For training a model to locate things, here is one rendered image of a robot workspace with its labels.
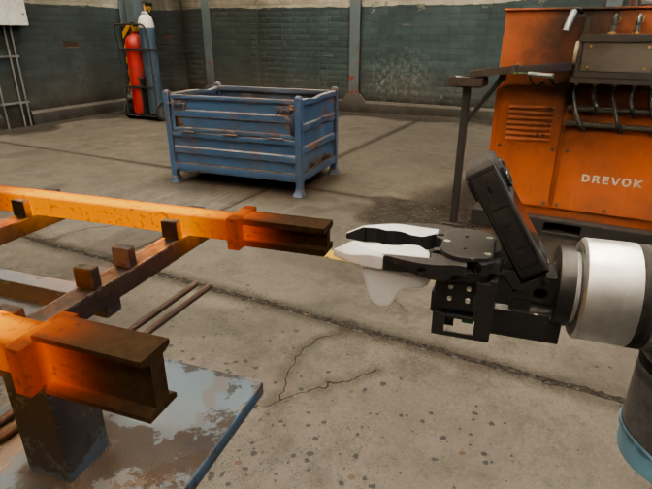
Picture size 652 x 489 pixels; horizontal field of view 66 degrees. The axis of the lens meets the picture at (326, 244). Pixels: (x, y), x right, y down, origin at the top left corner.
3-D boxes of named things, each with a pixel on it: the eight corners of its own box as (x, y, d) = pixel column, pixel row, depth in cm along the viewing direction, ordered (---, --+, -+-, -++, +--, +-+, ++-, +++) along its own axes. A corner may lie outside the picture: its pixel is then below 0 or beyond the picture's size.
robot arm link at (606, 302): (653, 269, 38) (628, 225, 46) (582, 260, 39) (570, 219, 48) (626, 368, 41) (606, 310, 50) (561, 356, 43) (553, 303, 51)
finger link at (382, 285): (329, 309, 48) (428, 316, 47) (329, 251, 46) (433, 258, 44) (334, 293, 51) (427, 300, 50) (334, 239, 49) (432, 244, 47)
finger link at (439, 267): (381, 277, 44) (485, 284, 43) (382, 261, 44) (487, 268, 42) (384, 255, 49) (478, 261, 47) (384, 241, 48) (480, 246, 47)
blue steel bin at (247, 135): (339, 172, 441) (340, 86, 413) (301, 198, 373) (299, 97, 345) (222, 160, 482) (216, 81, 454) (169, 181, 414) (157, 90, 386)
